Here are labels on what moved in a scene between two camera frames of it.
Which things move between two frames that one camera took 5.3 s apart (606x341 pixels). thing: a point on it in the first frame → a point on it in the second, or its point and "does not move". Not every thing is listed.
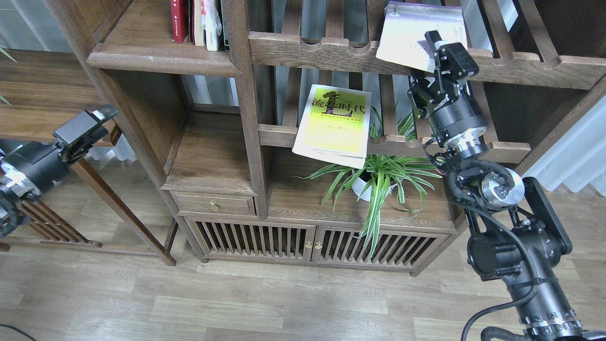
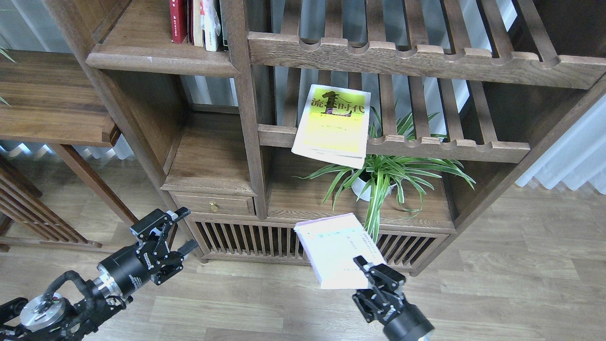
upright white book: x=212 y=26 does not move
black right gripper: x=451 y=106 → x=402 y=321
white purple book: x=402 y=40 → x=331 y=243
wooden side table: x=40 y=91 does not move
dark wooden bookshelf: x=297 y=147 does not move
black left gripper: x=31 y=169 → x=123 y=272
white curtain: x=577 y=158 does not move
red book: x=180 y=20 does not move
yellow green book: x=334 y=125 does not move
